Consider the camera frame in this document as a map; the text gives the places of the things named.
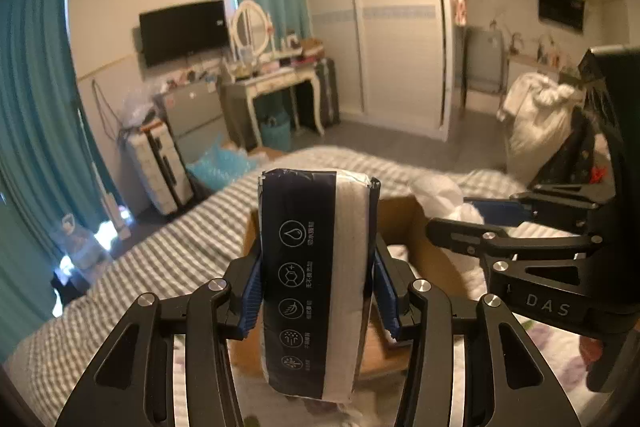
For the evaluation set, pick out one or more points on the white oval vanity mirror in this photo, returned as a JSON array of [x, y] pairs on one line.
[[250, 29]]

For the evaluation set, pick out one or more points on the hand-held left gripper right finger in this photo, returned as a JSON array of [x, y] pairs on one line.
[[386, 302]]

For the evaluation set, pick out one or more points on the brown cardboard box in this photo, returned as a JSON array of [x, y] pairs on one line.
[[400, 217]]

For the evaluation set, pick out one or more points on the wide teal curtain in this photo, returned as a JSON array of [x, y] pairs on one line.
[[35, 107]]

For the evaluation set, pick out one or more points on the white dressing table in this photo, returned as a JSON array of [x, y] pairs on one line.
[[270, 84]]

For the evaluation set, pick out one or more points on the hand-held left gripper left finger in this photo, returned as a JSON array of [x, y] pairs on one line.
[[250, 302]]

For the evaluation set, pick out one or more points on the teal waste bin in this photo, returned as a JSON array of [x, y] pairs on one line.
[[275, 134]]

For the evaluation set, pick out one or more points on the teal bubble wrap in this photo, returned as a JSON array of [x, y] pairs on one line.
[[222, 167]]

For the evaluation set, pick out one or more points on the black wall television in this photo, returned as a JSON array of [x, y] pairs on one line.
[[184, 32]]

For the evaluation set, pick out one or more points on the navy and white tissue pack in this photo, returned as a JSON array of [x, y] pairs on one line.
[[315, 282]]

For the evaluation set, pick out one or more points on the black range hood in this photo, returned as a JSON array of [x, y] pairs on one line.
[[561, 7]]

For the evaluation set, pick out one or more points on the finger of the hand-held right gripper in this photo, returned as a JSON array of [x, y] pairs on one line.
[[465, 237], [495, 211]]

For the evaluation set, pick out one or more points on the white sliding door wardrobe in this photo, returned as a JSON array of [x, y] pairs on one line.
[[395, 32]]

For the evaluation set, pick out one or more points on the white laundry bag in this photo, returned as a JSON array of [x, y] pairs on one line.
[[537, 127]]

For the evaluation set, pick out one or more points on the grey mini fridge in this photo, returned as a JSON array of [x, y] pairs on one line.
[[195, 112]]

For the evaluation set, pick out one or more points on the kitchen counter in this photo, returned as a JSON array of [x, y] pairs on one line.
[[535, 61]]

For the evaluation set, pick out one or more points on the black suitcase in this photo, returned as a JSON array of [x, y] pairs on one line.
[[320, 92]]

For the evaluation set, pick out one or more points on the white suitcase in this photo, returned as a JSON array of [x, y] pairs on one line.
[[155, 167]]

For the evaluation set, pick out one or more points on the floral quilt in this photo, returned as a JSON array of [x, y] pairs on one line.
[[555, 347]]

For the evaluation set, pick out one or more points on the clear plastic bag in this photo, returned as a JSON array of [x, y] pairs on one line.
[[137, 107]]

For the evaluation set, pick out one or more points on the white cloth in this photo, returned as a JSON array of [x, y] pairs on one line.
[[435, 197]]

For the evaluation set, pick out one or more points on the black dotted cloth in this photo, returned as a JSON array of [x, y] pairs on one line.
[[575, 157]]

